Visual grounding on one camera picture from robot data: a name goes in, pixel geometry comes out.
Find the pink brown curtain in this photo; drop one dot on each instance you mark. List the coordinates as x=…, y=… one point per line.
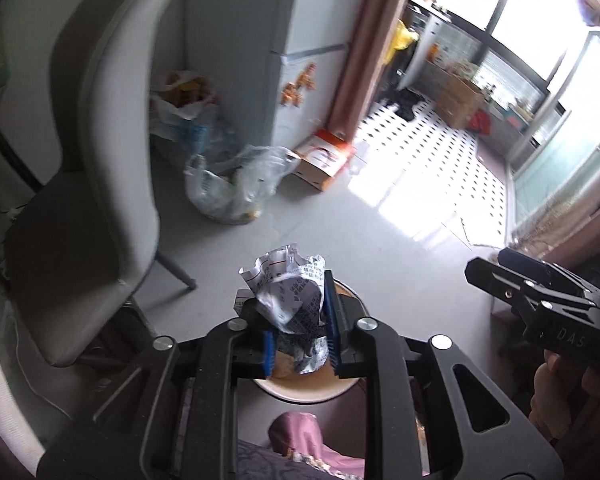
x=375, y=35

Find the pink cloth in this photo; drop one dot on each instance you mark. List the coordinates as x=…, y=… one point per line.
x=305, y=440

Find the yellow cloth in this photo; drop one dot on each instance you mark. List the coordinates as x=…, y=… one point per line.
x=400, y=40

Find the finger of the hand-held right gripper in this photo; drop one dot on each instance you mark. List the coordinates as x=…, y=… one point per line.
x=510, y=285
x=527, y=265

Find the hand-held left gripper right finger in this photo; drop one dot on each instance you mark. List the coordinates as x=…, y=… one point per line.
x=331, y=325

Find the purple patterned cloth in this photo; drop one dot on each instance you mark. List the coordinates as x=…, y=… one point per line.
x=265, y=462

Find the plastic bag of bottles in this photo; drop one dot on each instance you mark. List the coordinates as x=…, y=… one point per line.
x=200, y=132

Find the black shoes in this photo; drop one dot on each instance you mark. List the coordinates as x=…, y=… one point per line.
x=409, y=105

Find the clear plastic bag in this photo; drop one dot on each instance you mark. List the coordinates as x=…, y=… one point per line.
x=215, y=195
x=277, y=162

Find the red bag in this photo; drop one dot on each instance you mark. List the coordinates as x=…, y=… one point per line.
x=480, y=122

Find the orange white cardboard box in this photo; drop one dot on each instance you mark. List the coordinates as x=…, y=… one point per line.
x=325, y=157

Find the orange fridge magnet cluster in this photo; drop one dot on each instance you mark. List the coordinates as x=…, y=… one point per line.
x=300, y=85

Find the white plastic bag with items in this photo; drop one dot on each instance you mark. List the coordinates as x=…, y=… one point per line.
x=185, y=90

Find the large brown cardboard box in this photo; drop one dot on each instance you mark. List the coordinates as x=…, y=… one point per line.
x=457, y=100

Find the white refrigerator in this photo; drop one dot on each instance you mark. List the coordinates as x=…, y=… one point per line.
x=305, y=10

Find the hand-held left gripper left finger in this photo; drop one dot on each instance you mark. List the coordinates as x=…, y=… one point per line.
x=269, y=357

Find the person's right hand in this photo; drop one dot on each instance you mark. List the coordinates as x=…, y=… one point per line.
x=550, y=400

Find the grey upholstered chair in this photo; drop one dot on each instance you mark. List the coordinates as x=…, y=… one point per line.
x=115, y=110

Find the printed paper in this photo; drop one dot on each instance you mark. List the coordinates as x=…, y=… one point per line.
x=295, y=300

